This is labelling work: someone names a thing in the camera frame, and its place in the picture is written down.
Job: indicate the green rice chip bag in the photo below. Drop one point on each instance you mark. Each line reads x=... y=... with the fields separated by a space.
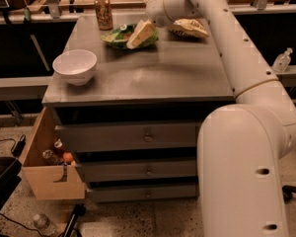
x=119 y=37

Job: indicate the black bin at left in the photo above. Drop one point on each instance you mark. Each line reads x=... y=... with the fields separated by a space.
x=9 y=177

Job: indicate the bottle in wooden box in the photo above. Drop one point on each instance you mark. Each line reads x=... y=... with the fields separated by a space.
x=50 y=157

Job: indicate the black office chair base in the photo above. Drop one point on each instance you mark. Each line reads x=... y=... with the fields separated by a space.
x=288 y=192

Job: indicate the clear bottle on shelf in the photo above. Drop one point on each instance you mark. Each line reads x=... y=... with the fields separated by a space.
x=282 y=61

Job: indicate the white bowl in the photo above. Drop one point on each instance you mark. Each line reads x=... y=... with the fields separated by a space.
x=76 y=67

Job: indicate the yellow chip bag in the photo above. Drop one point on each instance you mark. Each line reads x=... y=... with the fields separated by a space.
x=188 y=28

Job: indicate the orange fruit in box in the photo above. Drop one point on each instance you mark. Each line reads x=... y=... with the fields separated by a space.
x=68 y=158

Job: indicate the clear plastic bottle on floor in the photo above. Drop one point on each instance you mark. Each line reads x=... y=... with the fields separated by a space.
x=44 y=225

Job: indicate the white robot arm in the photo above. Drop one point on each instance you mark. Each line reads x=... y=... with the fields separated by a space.
x=239 y=145

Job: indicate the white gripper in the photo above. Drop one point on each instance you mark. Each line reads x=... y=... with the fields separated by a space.
x=155 y=8

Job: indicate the brown soda can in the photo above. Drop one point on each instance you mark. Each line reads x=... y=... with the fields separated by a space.
x=104 y=14

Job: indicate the grey drawer cabinet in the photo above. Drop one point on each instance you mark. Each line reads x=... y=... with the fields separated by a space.
x=133 y=127

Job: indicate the wooden side drawer box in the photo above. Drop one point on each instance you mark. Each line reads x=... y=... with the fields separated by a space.
x=48 y=181

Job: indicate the black power adapter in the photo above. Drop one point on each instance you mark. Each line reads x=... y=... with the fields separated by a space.
x=18 y=148

